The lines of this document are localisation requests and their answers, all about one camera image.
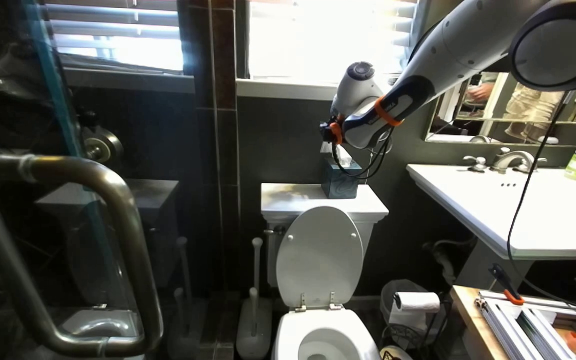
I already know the white tissue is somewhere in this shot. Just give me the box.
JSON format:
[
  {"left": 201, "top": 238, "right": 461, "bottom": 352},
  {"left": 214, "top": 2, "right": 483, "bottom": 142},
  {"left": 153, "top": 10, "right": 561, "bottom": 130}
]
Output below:
[{"left": 320, "top": 141, "right": 353, "bottom": 169}]

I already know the blue tissue box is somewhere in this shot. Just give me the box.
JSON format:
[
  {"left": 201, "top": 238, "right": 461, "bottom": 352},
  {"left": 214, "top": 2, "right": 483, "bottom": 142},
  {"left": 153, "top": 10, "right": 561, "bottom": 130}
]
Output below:
[{"left": 321, "top": 157, "right": 360, "bottom": 200}]

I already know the white toilet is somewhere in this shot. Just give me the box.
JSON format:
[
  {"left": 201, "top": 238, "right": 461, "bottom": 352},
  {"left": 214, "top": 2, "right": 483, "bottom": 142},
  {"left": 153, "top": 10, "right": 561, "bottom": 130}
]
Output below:
[{"left": 260, "top": 182, "right": 390, "bottom": 360}]

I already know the window with blinds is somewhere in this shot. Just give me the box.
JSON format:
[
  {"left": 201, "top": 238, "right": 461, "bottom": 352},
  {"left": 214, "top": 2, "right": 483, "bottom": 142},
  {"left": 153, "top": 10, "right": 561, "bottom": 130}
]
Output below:
[
  {"left": 235, "top": 0, "right": 420, "bottom": 101},
  {"left": 37, "top": 0, "right": 196, "bottom": 94}
]

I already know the white toilet lid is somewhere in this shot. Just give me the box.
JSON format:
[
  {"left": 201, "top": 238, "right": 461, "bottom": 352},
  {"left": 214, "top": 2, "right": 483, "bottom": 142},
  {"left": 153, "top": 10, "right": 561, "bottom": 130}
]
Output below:
[{"left": 275, "top": 205, "right": 365, "bottom": 309}]

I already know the sink drain pipe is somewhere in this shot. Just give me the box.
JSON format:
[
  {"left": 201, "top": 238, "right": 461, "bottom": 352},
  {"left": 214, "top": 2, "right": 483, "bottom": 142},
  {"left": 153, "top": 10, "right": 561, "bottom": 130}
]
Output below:
[{"left": 422, "top": 238, "right": 477, "bottom": 287}]

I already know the mesh waste basket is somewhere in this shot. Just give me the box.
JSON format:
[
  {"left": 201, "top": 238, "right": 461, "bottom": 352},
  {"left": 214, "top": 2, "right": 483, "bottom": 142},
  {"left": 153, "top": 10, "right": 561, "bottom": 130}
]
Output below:
[{"left": 379, "top": 278, "right": 445, "bottom": 352}]

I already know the silver tap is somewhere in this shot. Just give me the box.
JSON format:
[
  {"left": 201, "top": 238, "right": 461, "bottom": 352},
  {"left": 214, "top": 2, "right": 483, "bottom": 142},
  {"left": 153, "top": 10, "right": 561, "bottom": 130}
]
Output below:
[{"left": 489, "top": 147, "right": 536, "bottom": 175}]

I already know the toilet paper roll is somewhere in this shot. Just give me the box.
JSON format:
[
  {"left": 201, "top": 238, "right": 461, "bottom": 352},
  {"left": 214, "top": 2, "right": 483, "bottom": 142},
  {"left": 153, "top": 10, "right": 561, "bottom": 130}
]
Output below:
[{"left": 392, "top": 291, "right": 442, "bottom": 331}]

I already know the white toilet brush set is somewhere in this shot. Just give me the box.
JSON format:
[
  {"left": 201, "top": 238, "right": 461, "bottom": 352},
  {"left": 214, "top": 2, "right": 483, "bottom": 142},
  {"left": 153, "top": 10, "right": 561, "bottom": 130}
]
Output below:
[{"left": 235, "top": 237, "right": 274, "bottom": 360}]

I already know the white sink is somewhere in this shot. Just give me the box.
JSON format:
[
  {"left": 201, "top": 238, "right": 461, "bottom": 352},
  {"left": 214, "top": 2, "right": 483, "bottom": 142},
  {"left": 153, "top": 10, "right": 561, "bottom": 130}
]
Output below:
[{"left": 406, "top": 162, "right": 576, "bottom": 293}]

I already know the round shower valve knob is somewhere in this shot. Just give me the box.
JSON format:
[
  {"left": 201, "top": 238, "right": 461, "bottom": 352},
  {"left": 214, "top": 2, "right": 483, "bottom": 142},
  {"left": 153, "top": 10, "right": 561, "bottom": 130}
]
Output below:
[{"left": 83, "top": 126, "right": 125, "bottom": 165}]

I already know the black and orange clamp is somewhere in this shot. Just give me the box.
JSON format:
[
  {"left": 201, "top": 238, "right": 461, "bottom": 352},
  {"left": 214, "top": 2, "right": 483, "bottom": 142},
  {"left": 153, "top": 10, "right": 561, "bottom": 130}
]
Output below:
[{"left": 487, "top": 263, "right": 525, "bottom": 306}]

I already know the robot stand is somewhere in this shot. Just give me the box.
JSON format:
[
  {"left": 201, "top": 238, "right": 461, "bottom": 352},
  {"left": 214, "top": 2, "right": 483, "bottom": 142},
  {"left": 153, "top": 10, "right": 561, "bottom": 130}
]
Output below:
[{"left": 450, "top": 284, "right": 576, "bottom": 360}]

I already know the glass shower door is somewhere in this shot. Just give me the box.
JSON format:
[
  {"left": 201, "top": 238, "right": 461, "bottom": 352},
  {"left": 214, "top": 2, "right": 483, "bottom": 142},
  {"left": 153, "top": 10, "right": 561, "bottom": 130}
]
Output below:
[{"left": 0, "top": 0, "right": 151, "bottom": 360}]

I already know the wall mirror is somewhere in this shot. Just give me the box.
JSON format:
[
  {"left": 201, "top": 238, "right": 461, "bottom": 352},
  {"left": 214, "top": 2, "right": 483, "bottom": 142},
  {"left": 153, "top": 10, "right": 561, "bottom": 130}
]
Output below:
[{"left": 424, "top": 70, "right": 576, "bottom": 149}]

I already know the black cable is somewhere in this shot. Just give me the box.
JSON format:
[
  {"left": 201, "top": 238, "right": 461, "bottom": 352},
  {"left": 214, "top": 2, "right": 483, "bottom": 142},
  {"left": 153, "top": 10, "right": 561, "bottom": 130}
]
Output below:
[{"left": 506, "top": 89, "right": 576, "bottom": 317}]

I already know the metal shower door handle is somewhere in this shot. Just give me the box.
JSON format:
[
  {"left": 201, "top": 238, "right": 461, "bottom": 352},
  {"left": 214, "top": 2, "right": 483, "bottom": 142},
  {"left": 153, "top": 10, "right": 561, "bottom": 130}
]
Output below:
[{"left": 0, "top": 153, "right": 165, "bottom": 359}]

